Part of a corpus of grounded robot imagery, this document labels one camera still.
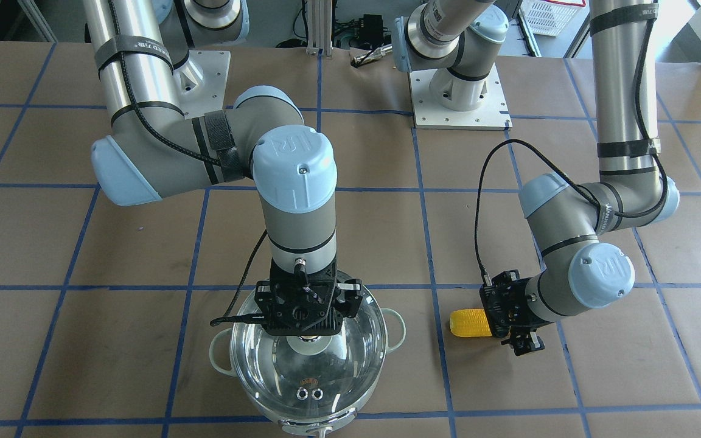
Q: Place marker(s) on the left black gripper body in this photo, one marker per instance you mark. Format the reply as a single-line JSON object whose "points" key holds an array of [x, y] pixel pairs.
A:
{"points": [[519, 309]]}

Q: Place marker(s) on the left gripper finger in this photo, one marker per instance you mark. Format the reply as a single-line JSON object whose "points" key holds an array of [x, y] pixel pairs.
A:
{"points": [[523, 341]]}

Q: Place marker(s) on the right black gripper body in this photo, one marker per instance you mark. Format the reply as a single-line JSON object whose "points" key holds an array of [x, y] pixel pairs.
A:
{"points": [[348, 298]]}

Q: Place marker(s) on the yellow corn cob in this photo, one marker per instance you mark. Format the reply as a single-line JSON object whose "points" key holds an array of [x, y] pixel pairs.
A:
{"points": [[470, 323]]}

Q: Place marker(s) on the glass pot lid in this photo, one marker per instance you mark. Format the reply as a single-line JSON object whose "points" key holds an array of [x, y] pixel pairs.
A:
{"points": [[308, 371]]}

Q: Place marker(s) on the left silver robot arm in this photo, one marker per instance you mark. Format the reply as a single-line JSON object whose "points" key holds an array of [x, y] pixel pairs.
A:
{"points": [[459, 41]]}

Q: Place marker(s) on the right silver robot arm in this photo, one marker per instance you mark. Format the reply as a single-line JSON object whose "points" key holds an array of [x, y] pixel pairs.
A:
{"points": [[172, 135]]}

